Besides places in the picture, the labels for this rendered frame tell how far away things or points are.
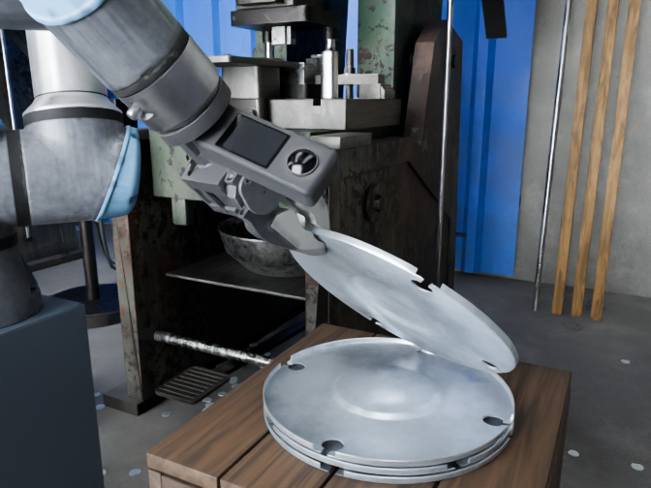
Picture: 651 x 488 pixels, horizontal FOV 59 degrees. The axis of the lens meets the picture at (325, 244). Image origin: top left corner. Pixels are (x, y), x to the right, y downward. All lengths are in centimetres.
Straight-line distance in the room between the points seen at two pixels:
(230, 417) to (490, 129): 183
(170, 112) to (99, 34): 7
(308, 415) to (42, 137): 44
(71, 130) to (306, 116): 55
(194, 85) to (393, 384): 42
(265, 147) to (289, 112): 72
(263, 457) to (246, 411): 10
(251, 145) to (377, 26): 102
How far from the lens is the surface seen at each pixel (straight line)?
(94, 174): 74
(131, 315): 137
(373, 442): 62
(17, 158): 74
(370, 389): 70
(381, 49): 145
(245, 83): 121
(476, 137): 233
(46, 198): 74
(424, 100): 146
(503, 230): 238
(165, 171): 128
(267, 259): 127
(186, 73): 46
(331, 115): 115
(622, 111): 206
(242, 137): 48
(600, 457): 137
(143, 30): 45
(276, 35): 136
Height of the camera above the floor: 71
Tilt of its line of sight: 14 degrees down
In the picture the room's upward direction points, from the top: straight up
